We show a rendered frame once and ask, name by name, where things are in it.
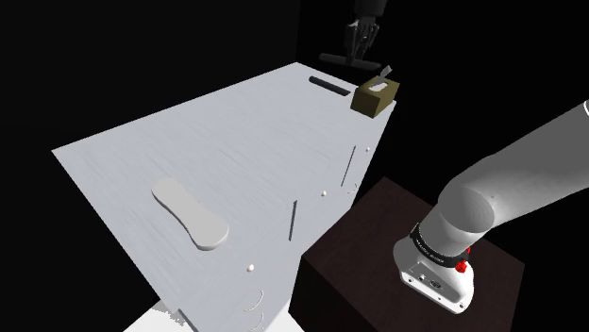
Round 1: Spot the black long bar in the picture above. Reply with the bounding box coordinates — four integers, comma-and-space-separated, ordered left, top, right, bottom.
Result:
318, 52, 383, 72

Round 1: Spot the black slim flat bar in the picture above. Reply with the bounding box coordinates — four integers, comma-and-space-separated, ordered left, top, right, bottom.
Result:
308, 75, 352, 98

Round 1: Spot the olive tissue box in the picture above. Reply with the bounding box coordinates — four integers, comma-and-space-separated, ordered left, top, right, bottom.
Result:
349, 65, 401, 120

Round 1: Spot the white desk with drawers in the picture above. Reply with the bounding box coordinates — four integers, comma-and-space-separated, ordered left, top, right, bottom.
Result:
50, 61, 397, 332

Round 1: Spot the dark brown robot stand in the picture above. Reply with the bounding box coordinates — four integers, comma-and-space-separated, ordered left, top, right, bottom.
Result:
288, 175, 526, 332

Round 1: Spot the white flat peanut-shaped object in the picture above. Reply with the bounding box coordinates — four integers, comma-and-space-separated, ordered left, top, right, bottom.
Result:
150, 176, 230, 252

